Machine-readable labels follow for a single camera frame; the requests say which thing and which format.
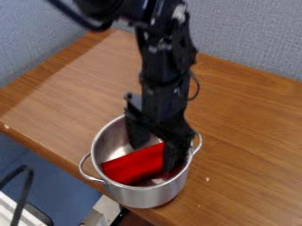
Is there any white table bracket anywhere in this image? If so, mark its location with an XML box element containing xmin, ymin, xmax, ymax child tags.
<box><xmin>78</xmin><ymin>195</ymin><xmax>126</xmax><ymax>226</ymax></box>

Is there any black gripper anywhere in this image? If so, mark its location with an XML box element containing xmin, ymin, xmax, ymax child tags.
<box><xmin>125</xmin><ymin>79</ymin><xmax>194</xmax><ymax>172</ymax></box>

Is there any black cable loop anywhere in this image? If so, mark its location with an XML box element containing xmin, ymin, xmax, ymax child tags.
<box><xmin>0</xmin><ymin>164</ymin><xmax>34</xmax><ymax>226</ymax></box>

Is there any red block object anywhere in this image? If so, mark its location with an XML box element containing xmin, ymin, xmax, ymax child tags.
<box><xmin>100</xmin><ymin>143</ymin><xmax>164</xmax><ymax>185</ymax></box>

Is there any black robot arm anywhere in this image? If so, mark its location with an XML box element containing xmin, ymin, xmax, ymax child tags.
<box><xmin>45</xmin><ymin>0</ymin><xmax>196</xmax><ymax>172</ymax></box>

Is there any white device with black edge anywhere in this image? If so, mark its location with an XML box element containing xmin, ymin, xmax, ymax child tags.
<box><xmin>0</xmin><ymin>191</ymin><xmax>54</xmax><ymax>226</ymax></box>

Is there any stainless steel metal pot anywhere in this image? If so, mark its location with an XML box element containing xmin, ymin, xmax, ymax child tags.
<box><xmin>78</xmin><ymin>116</ymin><xmax>202</xmax><ymax>208</ymax></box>

